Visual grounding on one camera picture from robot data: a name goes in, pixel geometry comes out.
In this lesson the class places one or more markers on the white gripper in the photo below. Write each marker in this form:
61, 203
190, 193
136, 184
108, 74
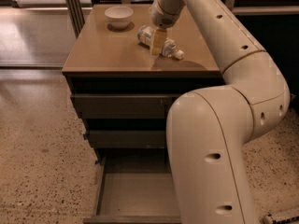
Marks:
163, 20

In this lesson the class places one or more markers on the blue labelled plastic bottle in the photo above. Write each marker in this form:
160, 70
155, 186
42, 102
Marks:
169, 48

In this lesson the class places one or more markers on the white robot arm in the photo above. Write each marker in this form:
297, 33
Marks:
207, 128

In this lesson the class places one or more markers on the brown drawer cabinet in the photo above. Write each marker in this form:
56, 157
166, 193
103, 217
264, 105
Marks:
108, 61

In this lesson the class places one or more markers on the top drawer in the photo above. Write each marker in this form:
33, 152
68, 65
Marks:
96, 106

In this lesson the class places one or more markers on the open bottom drawer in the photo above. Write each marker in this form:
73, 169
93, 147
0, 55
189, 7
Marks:
136, 189

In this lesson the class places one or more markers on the white ceramic bowl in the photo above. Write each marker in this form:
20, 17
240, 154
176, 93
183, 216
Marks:
119, 17

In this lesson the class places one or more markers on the white power strip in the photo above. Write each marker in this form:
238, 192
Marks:
282, 217

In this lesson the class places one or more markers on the metal frame post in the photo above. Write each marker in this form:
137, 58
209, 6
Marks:
76, 15

